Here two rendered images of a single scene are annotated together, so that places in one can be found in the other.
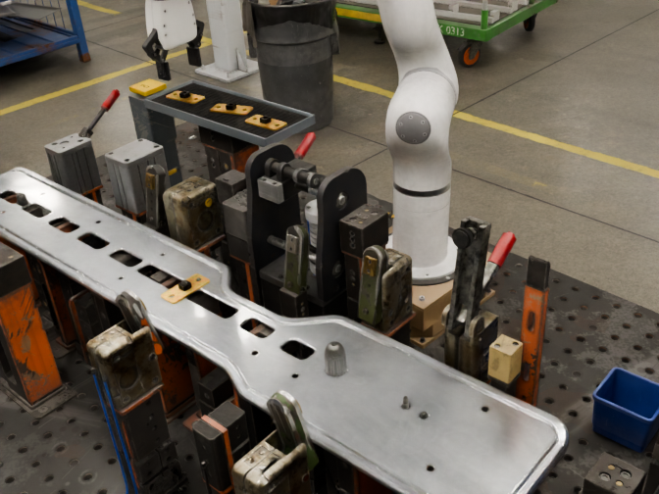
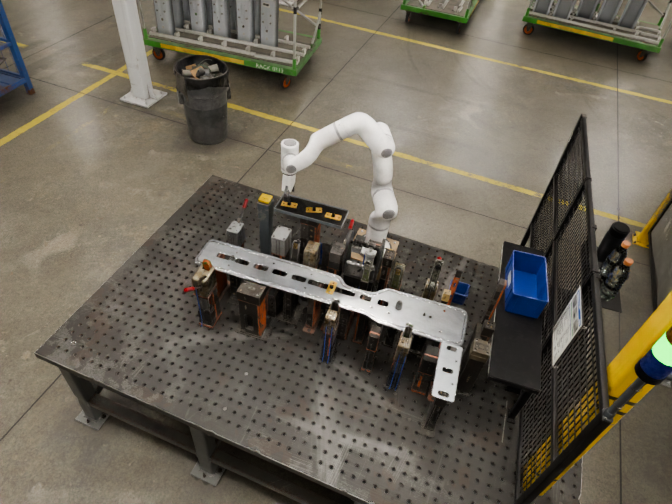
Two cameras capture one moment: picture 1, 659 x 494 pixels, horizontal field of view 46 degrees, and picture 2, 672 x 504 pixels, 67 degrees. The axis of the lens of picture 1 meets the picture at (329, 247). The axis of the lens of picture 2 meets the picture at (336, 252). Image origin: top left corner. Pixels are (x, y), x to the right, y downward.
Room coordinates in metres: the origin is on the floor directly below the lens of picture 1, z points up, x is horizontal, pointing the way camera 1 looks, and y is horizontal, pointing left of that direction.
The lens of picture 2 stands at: (-0.31, 1.06, 2.89)
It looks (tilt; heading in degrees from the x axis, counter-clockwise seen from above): 45 degrees down; 330
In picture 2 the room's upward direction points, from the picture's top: 6 degrees clockwise
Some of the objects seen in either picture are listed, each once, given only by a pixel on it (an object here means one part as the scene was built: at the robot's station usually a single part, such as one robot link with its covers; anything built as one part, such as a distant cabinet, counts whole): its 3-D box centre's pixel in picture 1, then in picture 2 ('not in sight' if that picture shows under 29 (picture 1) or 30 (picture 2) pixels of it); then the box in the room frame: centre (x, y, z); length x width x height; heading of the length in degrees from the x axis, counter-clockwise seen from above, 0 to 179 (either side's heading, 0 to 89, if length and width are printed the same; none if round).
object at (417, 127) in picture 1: (420, 137); (383, 212); (1.40, -0.19, 1.11); 0.19 x 0.12 x 0.24; 162
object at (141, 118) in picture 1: (166, 179); (266, 230); (1.68, 0.38, 0.92); 0.08 x 0.08 x 0.44; 47
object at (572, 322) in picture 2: not in sight; (568, 327); (0.33, -0.42, 1.30); 0.23 x 0.02 x 0.31; 137
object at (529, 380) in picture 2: not in sight; (518, 307); (0.63, -0.54, 1.02); 0.90 x 0.22 x 0.03; 137
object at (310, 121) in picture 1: (226, 110); (311, 210); (1.50, 0.19, 1.16); 0.37 x 0.14 x 0.02; 47
